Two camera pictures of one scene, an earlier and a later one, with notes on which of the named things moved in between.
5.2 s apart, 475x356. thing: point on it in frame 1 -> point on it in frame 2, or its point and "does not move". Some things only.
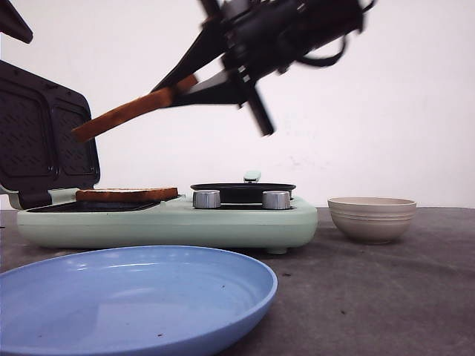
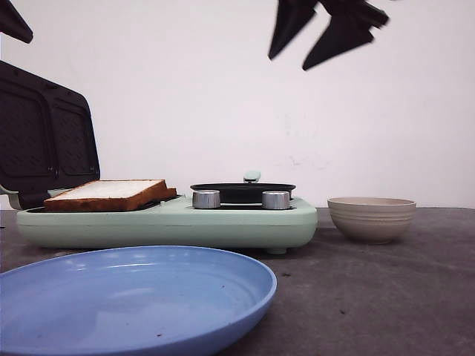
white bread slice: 162,97 -> 111,195
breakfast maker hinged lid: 38,151 does not move
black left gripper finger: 11,23 does not move
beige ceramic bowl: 372,219 does not move
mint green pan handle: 252,176 does not move
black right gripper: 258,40 -> 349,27
